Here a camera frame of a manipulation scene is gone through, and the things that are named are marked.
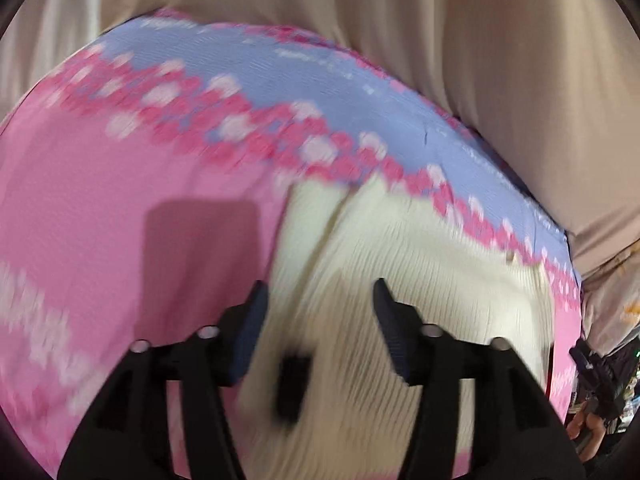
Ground beige curtain cloth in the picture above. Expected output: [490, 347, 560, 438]
[1, 0, 639, 274]

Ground pink floral bed sheet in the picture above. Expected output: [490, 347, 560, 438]
[1, 12, 579, 474]

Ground floral cream hanging cloth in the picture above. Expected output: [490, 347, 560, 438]
[582, 243, 640, 356]

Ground white red black knit sweater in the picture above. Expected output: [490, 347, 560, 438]
[238, 178, 554, 479]

